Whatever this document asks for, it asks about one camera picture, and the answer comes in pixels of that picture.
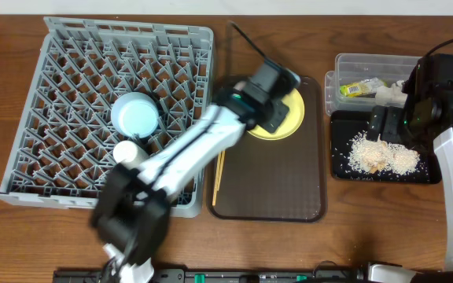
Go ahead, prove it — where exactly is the yellow round plate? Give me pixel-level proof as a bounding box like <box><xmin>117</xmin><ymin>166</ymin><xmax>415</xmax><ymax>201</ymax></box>
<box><xmin>249</xmin><ymin>89</ymin><xmax>305</xmax><ymax>141</ymax></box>

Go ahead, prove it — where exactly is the white tissue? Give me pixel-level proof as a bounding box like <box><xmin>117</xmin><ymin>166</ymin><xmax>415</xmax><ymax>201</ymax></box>
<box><xmin>375</xmin><ymin>80</ymin><xmax>407</xmax><ymax>108</ymax></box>

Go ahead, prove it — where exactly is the rice food waste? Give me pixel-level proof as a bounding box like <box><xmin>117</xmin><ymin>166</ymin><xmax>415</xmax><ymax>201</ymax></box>
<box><xmin>334</xmin><ymin>130</ymin><xmax>421</xmax><ymax>175</ymax></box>

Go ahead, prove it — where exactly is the green snack wrapper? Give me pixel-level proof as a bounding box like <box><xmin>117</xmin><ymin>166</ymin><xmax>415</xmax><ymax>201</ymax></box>
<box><xmin>339</xmin><ymin>78</ymin><xmax>387</xmax><ymax>97</ymax></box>

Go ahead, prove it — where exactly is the wooden chopstick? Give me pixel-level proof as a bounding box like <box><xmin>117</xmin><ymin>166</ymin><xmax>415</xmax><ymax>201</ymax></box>
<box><xmin>215</xmin><ymin>151</ymin><xmax>226</xmax><ymax>186</ymax></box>
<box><xmin>212</xmin><ymin>151</ymin><xmax>225</xmax><ymax>206</ymax></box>

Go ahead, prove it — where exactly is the light blue bowl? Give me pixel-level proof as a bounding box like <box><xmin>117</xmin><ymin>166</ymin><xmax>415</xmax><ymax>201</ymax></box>
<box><xmin>111</xmin><ymin>92</ymin><xmax>160</xmax><ymax>138</ymax></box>

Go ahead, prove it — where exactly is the cream white cup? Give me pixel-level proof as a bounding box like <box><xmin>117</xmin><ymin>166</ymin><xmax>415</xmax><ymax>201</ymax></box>
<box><xmin>112</xmin><ymin>140</ymin><xmax>149</xmax><ymax>167</ymax></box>

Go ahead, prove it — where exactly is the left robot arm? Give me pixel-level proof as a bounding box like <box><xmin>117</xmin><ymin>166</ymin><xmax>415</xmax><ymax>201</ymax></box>
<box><xmin>90</xmin><ymin>60</ymin><xmax>300</xmax><ymax>282</ymax></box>

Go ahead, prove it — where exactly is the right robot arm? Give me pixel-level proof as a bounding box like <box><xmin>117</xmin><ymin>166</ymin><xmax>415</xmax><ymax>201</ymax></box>
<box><xmin>366</xmin><ymin>53</ymin><xmax>453</xmax><ymax>282</ymax></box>

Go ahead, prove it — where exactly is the black waste tray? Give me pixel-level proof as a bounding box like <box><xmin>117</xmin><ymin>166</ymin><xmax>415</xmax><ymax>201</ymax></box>
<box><xmin>330</xmin><ymin>110</ymin><xmax>442</xmax><ymax>184</ymax></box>

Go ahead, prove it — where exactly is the grey plastic dishwasher rack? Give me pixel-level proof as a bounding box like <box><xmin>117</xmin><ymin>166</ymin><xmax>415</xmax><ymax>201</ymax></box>
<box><xmin>0</xmin><ymin>17</ymin><xmax>215</xmax><ymax>209</ymax></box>

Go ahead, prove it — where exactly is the clear plastic bin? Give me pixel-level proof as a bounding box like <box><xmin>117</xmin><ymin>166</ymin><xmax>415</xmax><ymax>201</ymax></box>
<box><xmin>324</xmin><ymin>53</ymin><xmax>419</xmax><ymax>116</ymax></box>

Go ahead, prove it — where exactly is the dark brown serving tray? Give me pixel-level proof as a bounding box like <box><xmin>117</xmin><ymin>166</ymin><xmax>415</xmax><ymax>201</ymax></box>
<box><xmin>207</xmin><ymin>77</ymin><xmax>327</xmax><ymax>222</ymax></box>

